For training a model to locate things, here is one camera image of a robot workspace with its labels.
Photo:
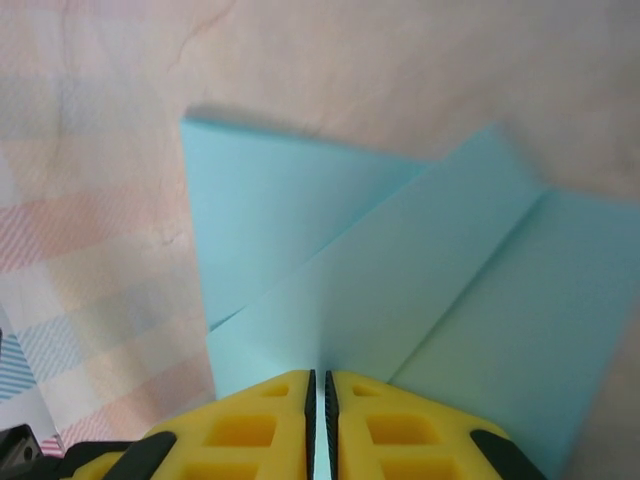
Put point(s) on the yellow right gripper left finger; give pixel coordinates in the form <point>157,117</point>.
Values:
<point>240,435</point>

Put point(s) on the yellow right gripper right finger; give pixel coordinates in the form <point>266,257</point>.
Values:
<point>400,435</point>

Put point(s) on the teal cloth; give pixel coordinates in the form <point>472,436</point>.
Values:
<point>400,280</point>

